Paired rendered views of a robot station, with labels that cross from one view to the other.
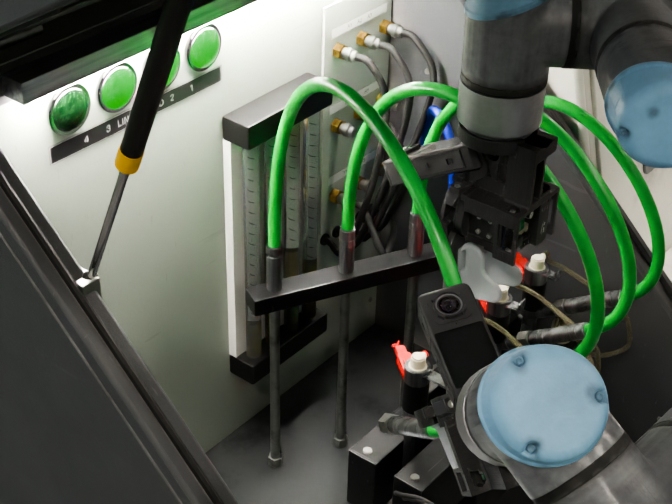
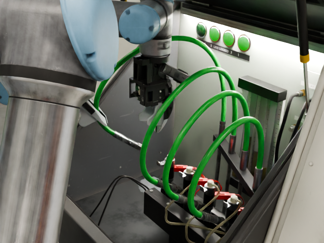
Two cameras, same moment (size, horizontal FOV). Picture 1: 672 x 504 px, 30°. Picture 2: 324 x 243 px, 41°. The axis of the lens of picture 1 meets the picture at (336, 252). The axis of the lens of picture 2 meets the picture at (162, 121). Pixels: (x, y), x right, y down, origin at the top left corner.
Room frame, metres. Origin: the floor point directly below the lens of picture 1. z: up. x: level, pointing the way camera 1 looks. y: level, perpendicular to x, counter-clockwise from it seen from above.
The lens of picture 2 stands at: (1.23, -1.12, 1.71)
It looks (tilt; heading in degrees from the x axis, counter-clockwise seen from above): 25 degrees down; 103
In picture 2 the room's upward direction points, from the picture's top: 2 degrees clockwise
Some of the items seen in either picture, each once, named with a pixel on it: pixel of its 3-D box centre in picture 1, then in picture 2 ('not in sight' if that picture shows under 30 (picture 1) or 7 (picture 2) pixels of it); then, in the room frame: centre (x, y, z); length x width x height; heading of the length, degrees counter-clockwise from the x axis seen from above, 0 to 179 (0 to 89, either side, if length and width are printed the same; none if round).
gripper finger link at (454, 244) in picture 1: (457, 238); not in sight; (0.98, -0.11, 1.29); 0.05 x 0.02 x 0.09; 142
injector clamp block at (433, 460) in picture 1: (466, 438); (194, 236); (1.12, -0.16, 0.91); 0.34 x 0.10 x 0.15; 142
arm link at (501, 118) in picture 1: (502, 101); (155, 46); (0.99, -0.14, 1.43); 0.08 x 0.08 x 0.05
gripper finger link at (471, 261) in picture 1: (476, 284); (148, 115); (0.97, -0.13, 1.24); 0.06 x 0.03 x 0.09; 52
